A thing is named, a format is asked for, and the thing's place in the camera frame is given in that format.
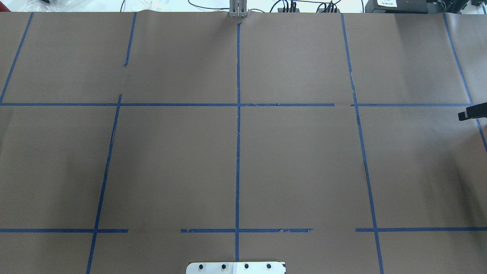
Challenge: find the black equipment box with label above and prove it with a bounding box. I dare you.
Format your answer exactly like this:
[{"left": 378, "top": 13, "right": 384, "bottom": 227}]
[{"left": 364, "top": 0, "right": 428, "bottom": 14}]

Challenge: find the black power strip right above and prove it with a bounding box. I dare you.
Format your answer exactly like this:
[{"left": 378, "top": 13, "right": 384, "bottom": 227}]
[{"left": 317, "top": 6, "right": 340, "bottom": 13}]

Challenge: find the black power strip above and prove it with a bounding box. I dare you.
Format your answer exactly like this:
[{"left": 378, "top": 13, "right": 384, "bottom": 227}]
[
  {"left": 278, "top": 6, "right": 300, "bottom": 13},
  {"left": 317, "top": 6, "right": 340, "bottom": 13}
]

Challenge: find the black power strip left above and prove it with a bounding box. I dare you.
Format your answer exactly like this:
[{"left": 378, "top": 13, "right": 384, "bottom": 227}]
[{"left": 278, "top": 6, "right": 300, "bottom": 13}]

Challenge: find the grey metal camera post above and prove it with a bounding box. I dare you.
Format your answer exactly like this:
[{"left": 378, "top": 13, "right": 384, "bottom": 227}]
[{"left": 228, "top": 0, "right": 248, "bottom": 18}]

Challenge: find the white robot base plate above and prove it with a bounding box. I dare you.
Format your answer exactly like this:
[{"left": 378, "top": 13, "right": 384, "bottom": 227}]
[{"left": 186, "top": 261, "right": 286, "bottom": 274}]

